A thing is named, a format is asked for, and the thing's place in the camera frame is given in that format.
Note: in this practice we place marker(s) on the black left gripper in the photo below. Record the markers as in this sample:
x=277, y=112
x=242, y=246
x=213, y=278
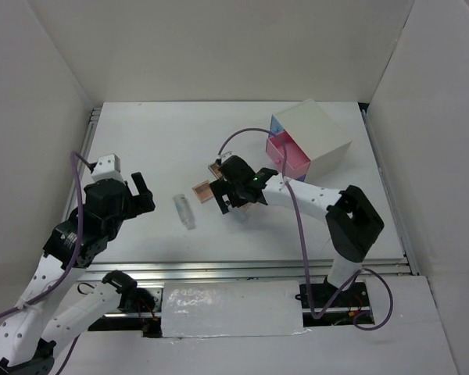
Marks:
x=141, y=202

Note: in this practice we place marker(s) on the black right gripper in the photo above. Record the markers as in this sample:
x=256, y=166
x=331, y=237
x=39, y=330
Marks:
x=222, y=187

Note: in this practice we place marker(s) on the small bottle black cap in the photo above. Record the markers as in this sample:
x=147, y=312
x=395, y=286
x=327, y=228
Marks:
x=239, y=214

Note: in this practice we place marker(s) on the clear plastic bottle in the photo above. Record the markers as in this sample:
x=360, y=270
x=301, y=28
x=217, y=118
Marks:
x=184, y=211

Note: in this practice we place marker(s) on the pink drawer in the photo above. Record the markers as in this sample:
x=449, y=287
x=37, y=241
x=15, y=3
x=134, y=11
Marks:
x=287, y=155

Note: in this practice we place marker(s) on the light blue drawer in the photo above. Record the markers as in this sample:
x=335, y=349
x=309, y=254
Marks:
x=275, y=126

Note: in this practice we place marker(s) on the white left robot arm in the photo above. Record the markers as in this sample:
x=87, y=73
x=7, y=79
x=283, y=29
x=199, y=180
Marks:
x=31, y=334

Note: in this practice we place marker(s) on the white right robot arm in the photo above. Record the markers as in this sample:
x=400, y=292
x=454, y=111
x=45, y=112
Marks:
x=353, y=223

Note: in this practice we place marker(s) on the long brown eyeshadow palette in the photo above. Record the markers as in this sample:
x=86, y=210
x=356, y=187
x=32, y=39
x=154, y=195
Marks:
x=214, y=169

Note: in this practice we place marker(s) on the pink four-pan eyeshadow palette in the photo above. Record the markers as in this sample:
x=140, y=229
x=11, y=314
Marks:
x=203, y=191

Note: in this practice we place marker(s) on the white drawer cabinet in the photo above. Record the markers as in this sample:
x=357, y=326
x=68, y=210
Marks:
x=314, y=131

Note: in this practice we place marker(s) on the white front cover board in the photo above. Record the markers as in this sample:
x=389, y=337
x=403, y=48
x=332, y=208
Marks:
x=231, y=309

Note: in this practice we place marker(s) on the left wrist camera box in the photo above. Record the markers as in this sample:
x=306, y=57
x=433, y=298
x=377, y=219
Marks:
x=107, y=167

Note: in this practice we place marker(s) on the aluminium frame rail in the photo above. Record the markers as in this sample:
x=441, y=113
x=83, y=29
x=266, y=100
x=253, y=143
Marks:
x=171, y=144

